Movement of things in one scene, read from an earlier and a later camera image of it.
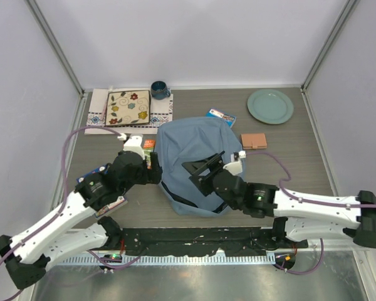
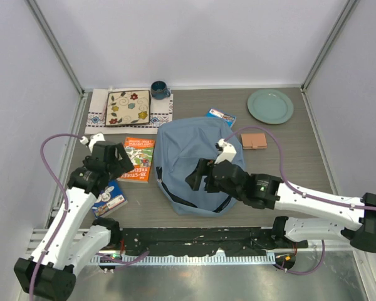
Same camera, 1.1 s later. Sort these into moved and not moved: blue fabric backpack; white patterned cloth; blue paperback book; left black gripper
Moved: left black gripper
Not moved: white patterned cloth; blue fabric backpack; blue paperback book
